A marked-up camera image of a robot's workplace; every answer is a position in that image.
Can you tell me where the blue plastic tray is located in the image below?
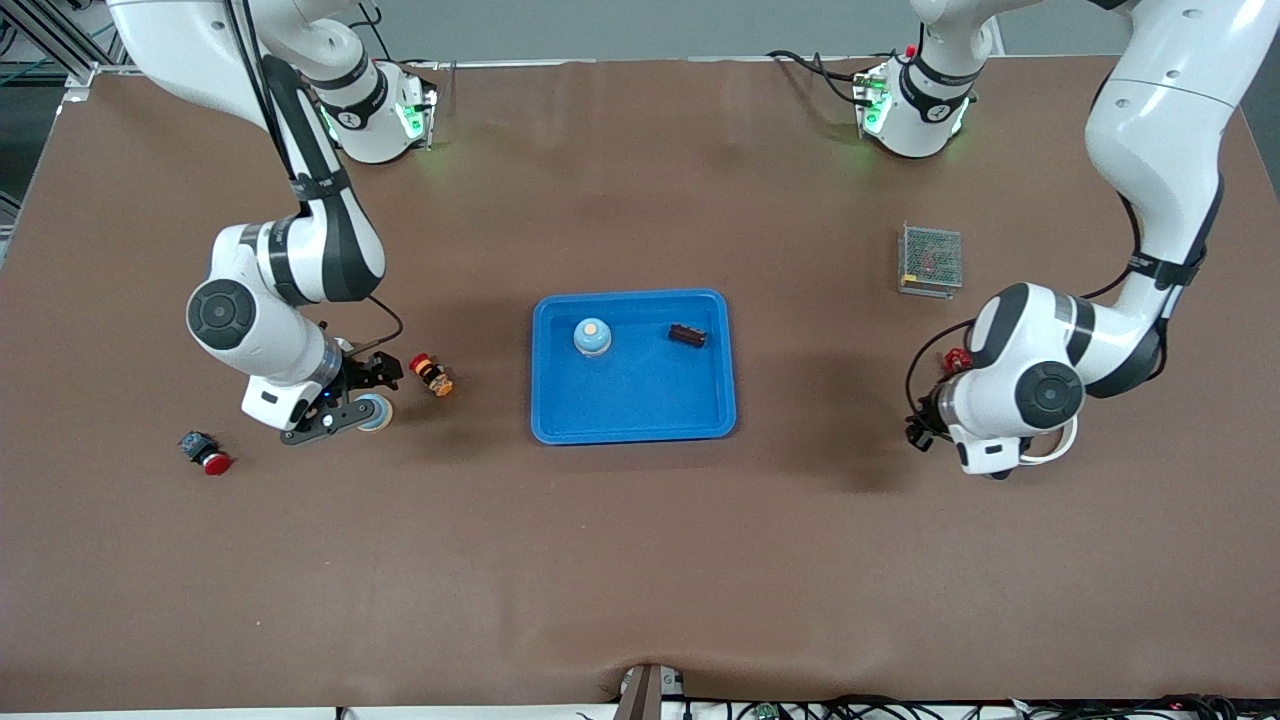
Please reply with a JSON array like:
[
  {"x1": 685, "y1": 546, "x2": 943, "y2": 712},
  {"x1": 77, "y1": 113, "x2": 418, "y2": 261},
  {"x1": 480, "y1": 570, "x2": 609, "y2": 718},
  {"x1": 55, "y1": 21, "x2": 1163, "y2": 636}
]
[{"x1": 531, "y1": 289, "x2": 738, "y2": 446}]

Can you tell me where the red yellow emergency stop button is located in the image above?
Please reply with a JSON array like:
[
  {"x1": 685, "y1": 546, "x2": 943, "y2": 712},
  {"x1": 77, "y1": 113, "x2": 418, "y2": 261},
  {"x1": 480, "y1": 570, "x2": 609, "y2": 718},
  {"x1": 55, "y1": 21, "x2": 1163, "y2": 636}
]
[{"x1": 408, "y1": 353, "x2": 455, "y2": 398}]

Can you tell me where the metal mesh power supply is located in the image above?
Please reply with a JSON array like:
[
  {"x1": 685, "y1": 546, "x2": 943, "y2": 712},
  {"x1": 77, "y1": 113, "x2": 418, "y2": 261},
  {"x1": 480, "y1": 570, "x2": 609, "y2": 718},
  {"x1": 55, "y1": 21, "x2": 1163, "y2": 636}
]
[{"x1": 897, "y1": 222, "x2": 964, "y2": 299}]

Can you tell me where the red push button dark body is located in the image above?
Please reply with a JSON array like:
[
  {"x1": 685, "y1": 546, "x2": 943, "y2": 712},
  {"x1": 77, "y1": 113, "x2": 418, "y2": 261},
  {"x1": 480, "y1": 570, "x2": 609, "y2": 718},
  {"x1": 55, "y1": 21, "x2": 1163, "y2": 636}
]
[{"x1": 178, "y1": 430, "x2": 234, "y2": 477}]

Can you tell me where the metal table clamp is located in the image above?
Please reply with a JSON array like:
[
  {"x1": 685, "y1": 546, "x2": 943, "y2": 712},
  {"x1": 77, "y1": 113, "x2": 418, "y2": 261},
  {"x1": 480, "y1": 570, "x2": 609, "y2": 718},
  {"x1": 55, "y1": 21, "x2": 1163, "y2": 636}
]
[{"x1": 612, "y1": 663, "x2": 687, "y2": 720}]

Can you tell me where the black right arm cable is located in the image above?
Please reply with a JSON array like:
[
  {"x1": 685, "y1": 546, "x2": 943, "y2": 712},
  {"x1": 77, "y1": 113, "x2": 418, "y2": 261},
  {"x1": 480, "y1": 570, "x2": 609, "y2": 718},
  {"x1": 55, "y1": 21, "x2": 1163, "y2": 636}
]
[{"x1": 318, "y1": 295, "x2": 405, "y2": 356}]

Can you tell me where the white curved plastic bracket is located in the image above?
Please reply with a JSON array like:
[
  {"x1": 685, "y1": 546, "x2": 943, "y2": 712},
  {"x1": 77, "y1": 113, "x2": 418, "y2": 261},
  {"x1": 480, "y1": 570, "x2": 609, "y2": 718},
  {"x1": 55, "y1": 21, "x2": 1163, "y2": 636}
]
[{"x1": 1020, "y1": 418, "x2": 1080, "y2": 468}]

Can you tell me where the black cable bundle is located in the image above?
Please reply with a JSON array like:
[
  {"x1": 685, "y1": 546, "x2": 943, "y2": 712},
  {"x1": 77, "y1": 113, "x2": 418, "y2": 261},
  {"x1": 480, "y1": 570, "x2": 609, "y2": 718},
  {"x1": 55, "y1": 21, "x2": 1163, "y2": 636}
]
[{"x1": 688, "y1": 693, "x2": 1241, "y2": 720}]

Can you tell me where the black right base cable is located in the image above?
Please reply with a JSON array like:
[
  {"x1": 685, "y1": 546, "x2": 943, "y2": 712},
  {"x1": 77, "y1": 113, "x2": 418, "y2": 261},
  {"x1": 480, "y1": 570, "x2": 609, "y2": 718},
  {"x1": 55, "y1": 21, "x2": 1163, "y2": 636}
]
[{"x1": 350, "y1": 5, "x2": 441, "y2": 71}]

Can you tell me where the black base cable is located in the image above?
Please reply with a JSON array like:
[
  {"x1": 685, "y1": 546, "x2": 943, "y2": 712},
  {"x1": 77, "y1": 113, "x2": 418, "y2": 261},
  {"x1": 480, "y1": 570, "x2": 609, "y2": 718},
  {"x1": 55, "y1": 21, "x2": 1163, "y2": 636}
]
[
  {"x1": 350, "y1": 5, "x2": 441, "y2": 71},
  {"x1": 766, "y1": 48, "x2": 881, "y2": 107}
]

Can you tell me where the black left base cable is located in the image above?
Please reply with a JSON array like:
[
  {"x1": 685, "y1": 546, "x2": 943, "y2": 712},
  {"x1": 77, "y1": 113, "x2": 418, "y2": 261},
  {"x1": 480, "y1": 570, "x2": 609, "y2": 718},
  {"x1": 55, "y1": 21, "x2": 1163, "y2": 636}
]
[{"x1": 766, "y1": 48, "x2": 881, "y2": 107}]

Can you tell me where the aluminium frame with dark braces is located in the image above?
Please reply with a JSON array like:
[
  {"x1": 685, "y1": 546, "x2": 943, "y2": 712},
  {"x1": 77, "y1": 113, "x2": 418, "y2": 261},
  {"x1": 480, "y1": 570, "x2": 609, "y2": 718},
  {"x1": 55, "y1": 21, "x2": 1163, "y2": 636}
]
[{"x1": 0, "y1": 0, "x2": 131, "y2": 101}]

